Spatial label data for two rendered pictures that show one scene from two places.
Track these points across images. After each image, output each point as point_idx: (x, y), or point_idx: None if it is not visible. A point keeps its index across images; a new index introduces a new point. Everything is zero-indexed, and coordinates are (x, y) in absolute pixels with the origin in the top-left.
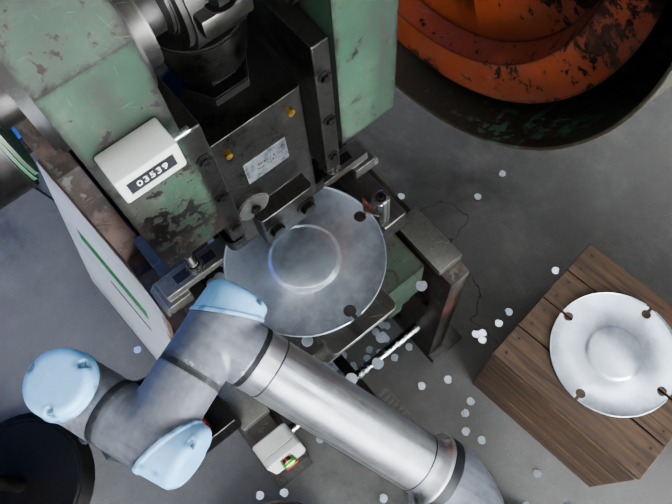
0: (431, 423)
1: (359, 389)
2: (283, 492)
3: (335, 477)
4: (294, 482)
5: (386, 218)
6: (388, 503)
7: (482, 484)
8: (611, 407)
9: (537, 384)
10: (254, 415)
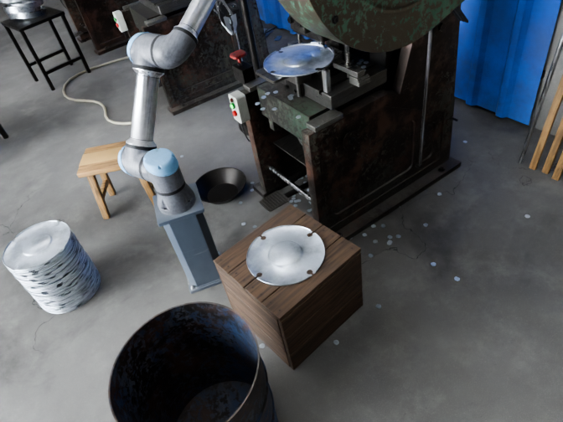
0: None
1: (206, 0)
2: (251, 189)
3: (255, 206)
4: (255, 192)
5: (324, 88)
6: (240, 225)
7: (174, 37)
8: (253, 250)
9: (271, 220)
10: (247, 85)
